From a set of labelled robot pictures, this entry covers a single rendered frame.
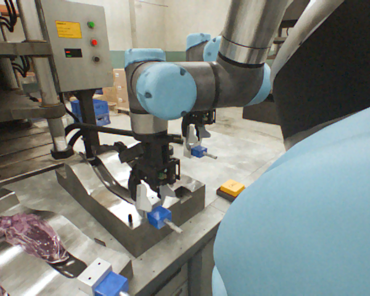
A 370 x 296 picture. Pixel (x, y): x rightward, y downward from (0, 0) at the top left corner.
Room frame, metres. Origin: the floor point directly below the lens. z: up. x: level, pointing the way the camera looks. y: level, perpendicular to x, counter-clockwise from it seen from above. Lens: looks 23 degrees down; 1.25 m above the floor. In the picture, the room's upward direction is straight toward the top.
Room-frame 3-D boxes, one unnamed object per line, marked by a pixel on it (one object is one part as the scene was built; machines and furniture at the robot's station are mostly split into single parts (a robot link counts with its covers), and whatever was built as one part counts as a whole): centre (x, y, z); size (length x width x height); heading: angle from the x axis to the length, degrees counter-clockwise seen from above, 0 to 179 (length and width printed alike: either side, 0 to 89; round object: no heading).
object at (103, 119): (4.16, 1.84, 0.11); 0.61 x 0.43 x 0.22; 55
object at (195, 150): (0.73, -0.04, 0.93); 0.13 x 0.05 x 0.05; 47
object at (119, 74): (4.92, 0.96, 0.47); 1.22 x 0.80 x 0.94; 53
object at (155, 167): (0.44, 0.07, 1.05); 0.09 x 0.08 x 0.12; 47
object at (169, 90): (0.36, 0.03, 1.20); 0.11 x 0.11 x 0.08; 22
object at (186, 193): (0.54, 0.02, 0.87); 0.05 x 0.05 x 0.04; 47
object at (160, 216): (0.43, 0.06, 0.89); 0.13 x 0.05 x 0.05; 47
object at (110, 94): (5.73, 1.80, 0.34); 0.63 x 0.45 x 0.40; 49
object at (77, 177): (0.66, 0.22, 0.87); 0.50 x 0.26 x 0.14; 47
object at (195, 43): (0.74, -0.03, 1.25); 0.09 x 0.08 x 0.11; 71
